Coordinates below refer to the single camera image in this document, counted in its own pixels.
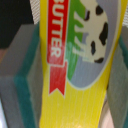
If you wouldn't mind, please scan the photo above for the gripper green padded right finger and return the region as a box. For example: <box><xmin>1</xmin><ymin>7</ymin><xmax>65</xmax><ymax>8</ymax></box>
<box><xmin>106</xmin><ymin>34</ymin><xmax>128</xmax><ymax>128</ymax></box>

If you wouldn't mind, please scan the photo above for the gripper green padded left finger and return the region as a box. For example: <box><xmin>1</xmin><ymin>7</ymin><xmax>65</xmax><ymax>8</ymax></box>
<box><xmin>0</xmin><ymin>25</ymin><xmax>43</xmax><ymax>128</ymax></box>

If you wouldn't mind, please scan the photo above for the yellow toy box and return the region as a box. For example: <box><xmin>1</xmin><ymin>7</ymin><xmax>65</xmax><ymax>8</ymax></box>
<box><xmin>39</xmin><ymin>0</ymin><xmax>122</xmax><ymax>128</ymax></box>

